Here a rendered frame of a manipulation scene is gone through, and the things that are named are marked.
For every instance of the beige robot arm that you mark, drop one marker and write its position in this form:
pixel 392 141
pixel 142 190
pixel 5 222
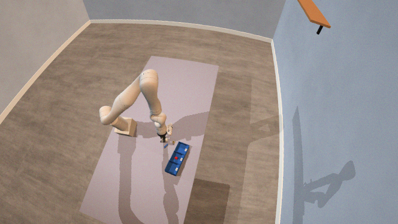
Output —
pixel 148 80

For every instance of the blue rack of bins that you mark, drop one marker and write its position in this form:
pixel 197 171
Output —
pixel 173 164

